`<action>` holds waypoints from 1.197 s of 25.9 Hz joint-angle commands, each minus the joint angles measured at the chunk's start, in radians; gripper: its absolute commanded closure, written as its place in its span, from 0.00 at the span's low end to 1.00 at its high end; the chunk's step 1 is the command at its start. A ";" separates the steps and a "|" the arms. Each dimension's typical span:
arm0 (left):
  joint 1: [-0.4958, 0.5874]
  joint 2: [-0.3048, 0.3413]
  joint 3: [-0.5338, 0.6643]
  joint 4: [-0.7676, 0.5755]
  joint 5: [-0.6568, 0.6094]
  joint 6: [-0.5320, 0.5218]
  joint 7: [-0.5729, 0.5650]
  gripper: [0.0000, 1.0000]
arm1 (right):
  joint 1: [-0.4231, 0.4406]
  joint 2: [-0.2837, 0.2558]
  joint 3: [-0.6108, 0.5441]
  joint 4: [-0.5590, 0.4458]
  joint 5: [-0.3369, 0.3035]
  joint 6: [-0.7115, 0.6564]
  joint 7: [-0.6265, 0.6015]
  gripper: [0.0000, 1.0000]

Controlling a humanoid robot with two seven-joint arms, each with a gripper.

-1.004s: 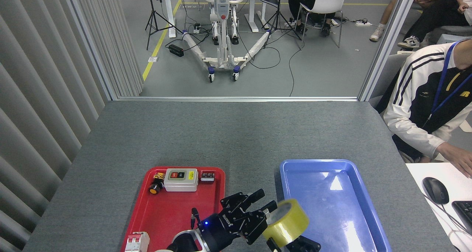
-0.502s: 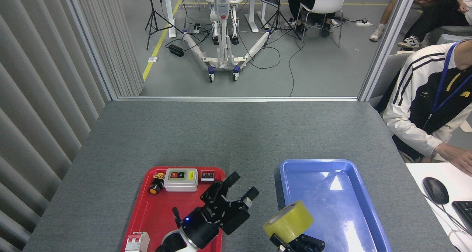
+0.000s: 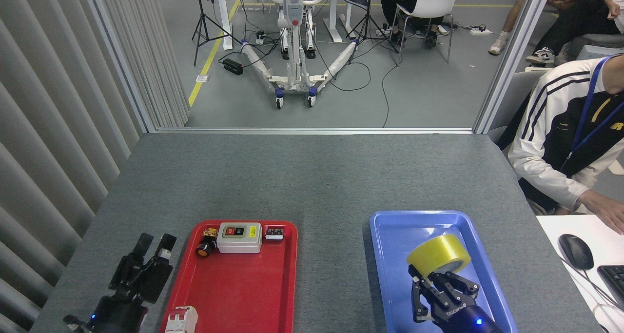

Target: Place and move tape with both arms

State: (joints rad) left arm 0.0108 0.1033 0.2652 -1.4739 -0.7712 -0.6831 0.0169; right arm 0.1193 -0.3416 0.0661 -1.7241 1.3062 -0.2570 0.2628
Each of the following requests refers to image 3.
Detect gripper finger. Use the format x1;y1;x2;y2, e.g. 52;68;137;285
132;234;177;303
409;265;442;324
108;233;154;291
429;272;481;304

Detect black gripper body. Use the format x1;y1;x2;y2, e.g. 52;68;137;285
430;301;504;333
93;294;149;333

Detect yellow tape roll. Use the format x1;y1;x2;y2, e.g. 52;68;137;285
407;234;472;278

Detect person's hand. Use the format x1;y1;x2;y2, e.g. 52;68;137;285
578;189;624;235

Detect blue plastic tray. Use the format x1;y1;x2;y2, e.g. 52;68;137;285
369;210;519;333

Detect white red circuit breaker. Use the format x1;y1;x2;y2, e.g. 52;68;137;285
165;306;198;333

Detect black yellow push button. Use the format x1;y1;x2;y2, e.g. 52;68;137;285
196;228;218;257

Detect red plastic tray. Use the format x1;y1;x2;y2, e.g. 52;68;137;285
160;219;298;333

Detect white side desk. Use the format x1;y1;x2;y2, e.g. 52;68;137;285
536;215;624;333

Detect black computer mouse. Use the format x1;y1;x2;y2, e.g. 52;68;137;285
558;234;594;270

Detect black keyboard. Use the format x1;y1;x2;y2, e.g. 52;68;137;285
597;265;624;310

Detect grey ribbed panel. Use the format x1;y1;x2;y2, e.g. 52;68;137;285
0;0;147;333

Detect grey office chair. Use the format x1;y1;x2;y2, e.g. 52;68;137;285
487;70;546;153

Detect grey vertical blinds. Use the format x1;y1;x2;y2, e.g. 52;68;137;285
95;0;191;129

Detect person with white shoes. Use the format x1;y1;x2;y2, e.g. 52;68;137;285
488;0;593;56

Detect black tripod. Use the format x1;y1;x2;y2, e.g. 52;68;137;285
346;0;400;65
192;0;243;66

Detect grey seat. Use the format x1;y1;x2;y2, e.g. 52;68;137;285
561;33;624;58

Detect person in black trousers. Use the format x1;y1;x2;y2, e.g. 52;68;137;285
526;0;624;65

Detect person seated on white chair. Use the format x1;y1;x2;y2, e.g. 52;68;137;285
380;0;471;48

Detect white wheeled stand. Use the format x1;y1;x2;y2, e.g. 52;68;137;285
240;0;361;110

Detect white push button switch box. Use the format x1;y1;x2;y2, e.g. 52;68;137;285
216;222;263;254

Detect black mouse cable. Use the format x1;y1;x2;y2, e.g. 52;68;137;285
560;255;624;308

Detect silver frame rail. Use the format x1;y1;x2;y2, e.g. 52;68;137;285
155;127;474;135

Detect long black floor cable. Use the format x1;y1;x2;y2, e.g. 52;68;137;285
381;53;403;128

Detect silver frame post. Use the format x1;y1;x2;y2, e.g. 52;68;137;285
473;0;556;134
85;0;156;133

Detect looped black floor cable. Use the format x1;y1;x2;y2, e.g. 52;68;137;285
314;40;372;92

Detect blue lanyard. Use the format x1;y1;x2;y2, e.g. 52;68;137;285
561;55;624;170

